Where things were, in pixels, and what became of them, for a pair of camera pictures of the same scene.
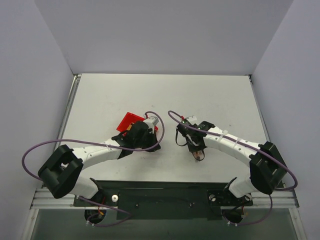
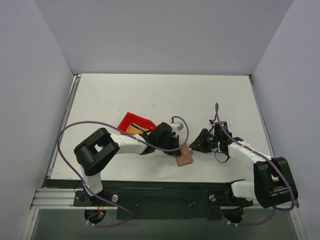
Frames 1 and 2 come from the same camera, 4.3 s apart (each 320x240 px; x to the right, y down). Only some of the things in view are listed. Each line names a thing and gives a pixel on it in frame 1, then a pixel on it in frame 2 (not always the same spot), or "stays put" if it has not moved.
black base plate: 164,200 stays put
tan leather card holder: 199,155 -> 186,157
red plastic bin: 129,118 stays put
